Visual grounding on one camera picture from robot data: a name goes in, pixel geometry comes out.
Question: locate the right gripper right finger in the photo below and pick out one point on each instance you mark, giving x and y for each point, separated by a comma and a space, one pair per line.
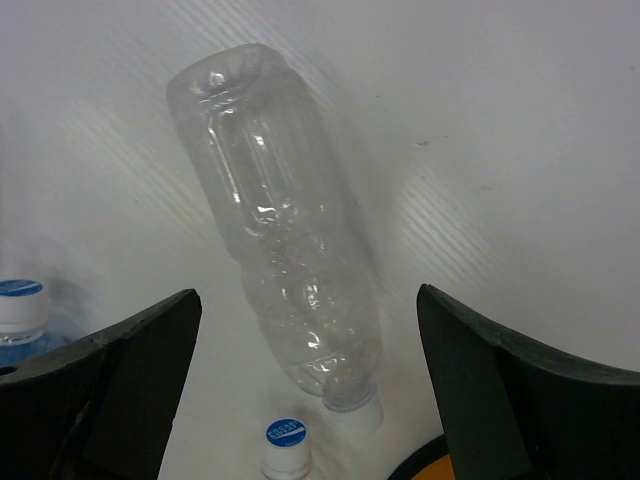
512, 407

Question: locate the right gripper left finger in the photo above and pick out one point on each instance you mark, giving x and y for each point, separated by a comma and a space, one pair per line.
103, 406

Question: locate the clear bottle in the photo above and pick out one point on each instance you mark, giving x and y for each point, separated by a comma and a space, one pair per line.
287, 450
269, 172

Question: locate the orange bin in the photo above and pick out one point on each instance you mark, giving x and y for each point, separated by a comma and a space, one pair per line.
430, 462

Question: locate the blue label bottle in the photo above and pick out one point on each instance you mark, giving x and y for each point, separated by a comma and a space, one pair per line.
28, 326

